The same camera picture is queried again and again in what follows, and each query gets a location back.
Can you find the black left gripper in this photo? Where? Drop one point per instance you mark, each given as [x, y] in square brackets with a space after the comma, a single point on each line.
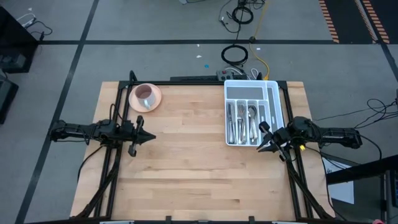
[136, 137]

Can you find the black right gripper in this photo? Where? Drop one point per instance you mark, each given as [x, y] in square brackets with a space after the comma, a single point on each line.
[278, 137]

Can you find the silver fork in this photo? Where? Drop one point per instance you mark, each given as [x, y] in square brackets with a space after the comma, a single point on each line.
[240, 124]
[244, 135]
[238, 130]
[239, 138]
[241, 133]
[242, 127]

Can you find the silver knife foreground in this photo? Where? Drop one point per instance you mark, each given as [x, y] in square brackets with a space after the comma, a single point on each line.
[245, 130]

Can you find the silver table knife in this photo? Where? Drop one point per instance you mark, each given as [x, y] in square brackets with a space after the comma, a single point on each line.
[229, 130]
[229, 138]
[230, 109]
[228, 124]
[232, 133]
[231, 124]
[233, 127]

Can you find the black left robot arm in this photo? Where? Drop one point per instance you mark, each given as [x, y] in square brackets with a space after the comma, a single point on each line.
[90, 130]

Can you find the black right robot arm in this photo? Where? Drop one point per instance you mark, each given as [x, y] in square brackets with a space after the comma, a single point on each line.
[329, 137]

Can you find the white mug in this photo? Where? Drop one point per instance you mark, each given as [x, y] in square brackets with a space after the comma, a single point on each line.
[143, 92]

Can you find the pink plate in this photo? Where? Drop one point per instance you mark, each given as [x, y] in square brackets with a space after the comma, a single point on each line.
[155, 93]

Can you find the white cutlery tray grey liners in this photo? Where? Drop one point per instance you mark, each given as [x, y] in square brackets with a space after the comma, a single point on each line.
[245, 92]

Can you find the grey power strip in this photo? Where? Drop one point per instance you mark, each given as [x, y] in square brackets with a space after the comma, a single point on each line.
[225, 75]

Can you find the white paper sheet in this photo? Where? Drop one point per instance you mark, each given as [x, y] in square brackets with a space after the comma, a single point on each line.
[342, 193]

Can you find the black beam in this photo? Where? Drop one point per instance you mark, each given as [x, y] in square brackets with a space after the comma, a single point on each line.
[357, 174]

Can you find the black box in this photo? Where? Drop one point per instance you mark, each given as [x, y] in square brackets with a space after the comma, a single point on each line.
[6, 99]

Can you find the black mat orange striped edges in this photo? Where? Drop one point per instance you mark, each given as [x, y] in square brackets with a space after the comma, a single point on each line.
[348, 18]

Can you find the black cabinet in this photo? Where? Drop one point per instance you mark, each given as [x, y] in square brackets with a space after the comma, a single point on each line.
[12, 34]

